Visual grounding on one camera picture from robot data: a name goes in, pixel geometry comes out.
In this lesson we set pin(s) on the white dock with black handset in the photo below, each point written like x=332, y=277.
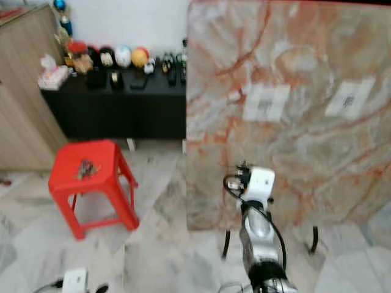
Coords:
x=184, y=52

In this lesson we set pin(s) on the black round doll head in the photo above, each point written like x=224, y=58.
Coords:
x=106, y=57

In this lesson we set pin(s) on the marble pattern folding table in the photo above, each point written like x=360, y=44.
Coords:
x=330, y=152

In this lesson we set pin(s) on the black wallet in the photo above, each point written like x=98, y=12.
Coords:
x=96, y=78

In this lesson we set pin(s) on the red lidded jar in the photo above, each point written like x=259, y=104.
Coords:
x=78, y=58

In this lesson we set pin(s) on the pink white tissue pack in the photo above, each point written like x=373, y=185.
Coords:
x=53, y=74

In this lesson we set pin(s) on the white paper label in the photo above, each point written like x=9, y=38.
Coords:
x=350, y=97

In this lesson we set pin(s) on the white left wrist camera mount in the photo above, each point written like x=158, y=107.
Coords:
x=74, y=281

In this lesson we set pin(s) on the orange round figure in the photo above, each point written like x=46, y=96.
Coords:
x=140, y=57

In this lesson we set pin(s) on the bunch of metal keys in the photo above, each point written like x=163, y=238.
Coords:
x=88, y=169

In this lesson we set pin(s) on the black low sideboard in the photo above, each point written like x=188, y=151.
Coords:
x=122, y=113

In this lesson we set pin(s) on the light wooden cabinet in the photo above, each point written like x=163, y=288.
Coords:
x=27, y=104

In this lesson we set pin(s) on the small panda figurine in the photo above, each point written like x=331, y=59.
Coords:
x=149, y=66

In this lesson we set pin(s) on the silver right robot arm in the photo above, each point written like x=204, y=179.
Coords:
x=259, y=244

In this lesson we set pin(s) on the flat black phone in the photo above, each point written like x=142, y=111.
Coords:
x=138, y=82

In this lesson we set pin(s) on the black remote control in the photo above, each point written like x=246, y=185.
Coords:
x=171, y=73

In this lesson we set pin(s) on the white round figure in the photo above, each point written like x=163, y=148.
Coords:
x=123, y=56

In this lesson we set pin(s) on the small red floor item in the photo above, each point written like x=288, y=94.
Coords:
x=5, y=180

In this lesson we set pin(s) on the black round gadget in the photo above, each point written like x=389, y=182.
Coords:
x=116, y=80

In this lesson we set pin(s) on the red plastic stool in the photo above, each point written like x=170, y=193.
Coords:
x=91, y=189

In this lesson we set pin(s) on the small dark figurine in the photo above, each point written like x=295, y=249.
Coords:
x=162, y=61

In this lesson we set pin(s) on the blue ball trophy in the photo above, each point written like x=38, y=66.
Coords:
x=62, y=17

